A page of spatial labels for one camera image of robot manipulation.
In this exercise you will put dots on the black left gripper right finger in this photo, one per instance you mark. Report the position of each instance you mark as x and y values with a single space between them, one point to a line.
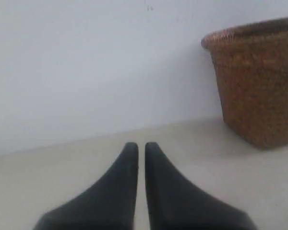
175 203

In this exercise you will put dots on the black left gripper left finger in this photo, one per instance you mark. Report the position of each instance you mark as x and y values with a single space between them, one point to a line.
109 204

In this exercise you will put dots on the brown woven wicker basket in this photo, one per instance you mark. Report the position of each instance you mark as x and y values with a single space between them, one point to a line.
251 67

